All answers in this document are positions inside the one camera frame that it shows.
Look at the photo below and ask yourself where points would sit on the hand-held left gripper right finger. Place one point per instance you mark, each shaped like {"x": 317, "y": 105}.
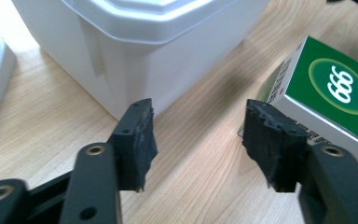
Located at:
{"x": 272, "y": 146}

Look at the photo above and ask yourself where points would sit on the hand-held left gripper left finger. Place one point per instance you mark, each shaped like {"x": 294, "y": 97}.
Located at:
{"x": 135, "y": 146}

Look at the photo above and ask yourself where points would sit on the green and white medicine box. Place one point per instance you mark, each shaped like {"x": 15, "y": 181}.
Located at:
{"x": 329, "y": 102}

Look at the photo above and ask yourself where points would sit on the white plastic storage box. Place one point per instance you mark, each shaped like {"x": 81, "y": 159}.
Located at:
{"x": 143, "y": 53}

